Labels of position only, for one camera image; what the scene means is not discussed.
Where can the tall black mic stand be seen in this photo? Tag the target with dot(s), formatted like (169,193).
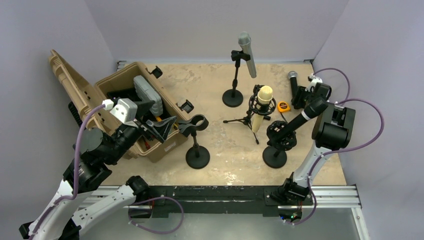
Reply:
(233,98)

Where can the grey plastic case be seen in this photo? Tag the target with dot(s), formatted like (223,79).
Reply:
(147,93)

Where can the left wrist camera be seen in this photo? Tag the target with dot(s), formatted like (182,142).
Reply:
(122,109)

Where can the black mesh-head microphone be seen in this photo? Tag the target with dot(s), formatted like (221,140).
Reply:
(292,76)

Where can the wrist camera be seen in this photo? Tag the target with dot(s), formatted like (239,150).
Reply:
(122,109)
(313,81)

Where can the black tripod shock-mount stand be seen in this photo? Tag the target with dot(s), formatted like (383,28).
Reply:
(252,103)

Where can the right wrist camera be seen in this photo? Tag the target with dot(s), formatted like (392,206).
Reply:
(313,81)

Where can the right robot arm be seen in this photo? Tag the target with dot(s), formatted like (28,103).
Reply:
(332,131)

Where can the orange tape measure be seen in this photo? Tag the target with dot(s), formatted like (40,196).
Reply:
(283,107)

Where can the cream condenser microphone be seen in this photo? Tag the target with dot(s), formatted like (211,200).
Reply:
(264,97)

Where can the black round-base mic stand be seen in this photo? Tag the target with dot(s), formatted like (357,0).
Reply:
(197,156)

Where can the black aluminium base frame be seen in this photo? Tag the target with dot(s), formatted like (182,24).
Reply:
(163,200)

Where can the black shock-mount round stand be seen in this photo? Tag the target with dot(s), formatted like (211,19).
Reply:
(275,156)

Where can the black toolbox tray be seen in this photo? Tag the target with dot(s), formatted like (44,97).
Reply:
(130,93)

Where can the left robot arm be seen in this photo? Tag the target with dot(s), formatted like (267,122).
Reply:
(94,151)

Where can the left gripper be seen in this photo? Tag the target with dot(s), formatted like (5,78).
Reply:
(160,128)

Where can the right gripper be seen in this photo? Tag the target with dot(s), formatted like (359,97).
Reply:
(297,99)

